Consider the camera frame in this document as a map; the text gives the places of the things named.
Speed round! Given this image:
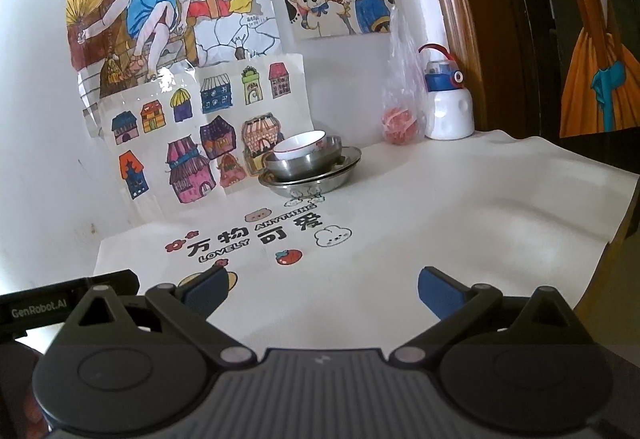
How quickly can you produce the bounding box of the steel plate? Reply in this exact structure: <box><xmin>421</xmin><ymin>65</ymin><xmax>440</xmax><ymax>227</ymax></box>
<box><xmin>258</xmin><ymin>146</ymin><xmax>362</xmax><ymax>198</ymax></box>

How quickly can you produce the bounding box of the deep steel bowl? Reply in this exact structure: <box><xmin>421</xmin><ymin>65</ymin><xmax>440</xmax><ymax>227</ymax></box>
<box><xmin>264</xmin><ymin>136</ymin><xmax>343</xmax><ymax>181</ymax></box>

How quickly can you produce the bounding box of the red-rimmed ceramic bowl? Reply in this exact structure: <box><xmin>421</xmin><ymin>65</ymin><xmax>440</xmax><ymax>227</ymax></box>
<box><xmin>272</xmin><ymin>130</ymin><xmax>326</xmax><ymax>160</ymax></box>

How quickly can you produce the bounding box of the person's left hand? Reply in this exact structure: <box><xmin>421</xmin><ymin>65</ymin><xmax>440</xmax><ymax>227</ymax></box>
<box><xmin>1</xmin><ymin>341</ymin><xmax>48</xmax><ymax>439</ymax></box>

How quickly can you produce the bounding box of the wooden table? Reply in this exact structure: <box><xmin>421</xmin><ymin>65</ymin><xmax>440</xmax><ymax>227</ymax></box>
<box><xmin>575</xmin><ymin>206</ymin><xmax>639</xmax><ymax>346</ymax></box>

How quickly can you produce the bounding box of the white printed table mat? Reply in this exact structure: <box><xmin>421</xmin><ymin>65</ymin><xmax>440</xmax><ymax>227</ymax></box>
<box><xmin>96</xmin><ymin>131</ymin><xmax>638</xmax><ymax>352</ymax></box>

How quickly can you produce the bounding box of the houses drawing paper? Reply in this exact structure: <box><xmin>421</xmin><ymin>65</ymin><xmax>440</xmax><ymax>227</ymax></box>
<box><xmin>99</xmin><ymin>53</ymin><xmax>312</xmax><ymax>225</ymax></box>

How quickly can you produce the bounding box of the white blue water bottle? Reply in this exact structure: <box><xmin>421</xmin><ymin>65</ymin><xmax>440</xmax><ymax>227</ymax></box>
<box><xmin>418</xmin><ymin>43</ymin><xmax>475</xmax><ymax>141</ymax></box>

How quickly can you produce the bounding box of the red fruit in bag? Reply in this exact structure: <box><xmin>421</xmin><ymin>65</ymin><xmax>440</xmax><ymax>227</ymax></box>
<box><xmin>382</xmin><ymin>107</ymin><xmax>418</xmax><ymax>145</ymax></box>

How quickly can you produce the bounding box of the clear plastic bag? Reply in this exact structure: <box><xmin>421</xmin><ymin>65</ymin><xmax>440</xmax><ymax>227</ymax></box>
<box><xmin>382</xmin><ymin>6</ymin><xmax>426</xmax><ymax>144</ymax></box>

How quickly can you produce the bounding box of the woman orange dress painting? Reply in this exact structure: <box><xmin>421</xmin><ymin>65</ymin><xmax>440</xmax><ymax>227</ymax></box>
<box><xmin>550</xmin><ymin>0</ymin><xmax>639</xmax><ymax>138</ymax></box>

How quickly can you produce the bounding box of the wooden door frame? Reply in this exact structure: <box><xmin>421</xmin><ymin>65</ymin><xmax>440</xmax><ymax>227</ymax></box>
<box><xmin>439</xmin><ymin>0</ymin><xmax>540</xmax><ymax>138</ymax></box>

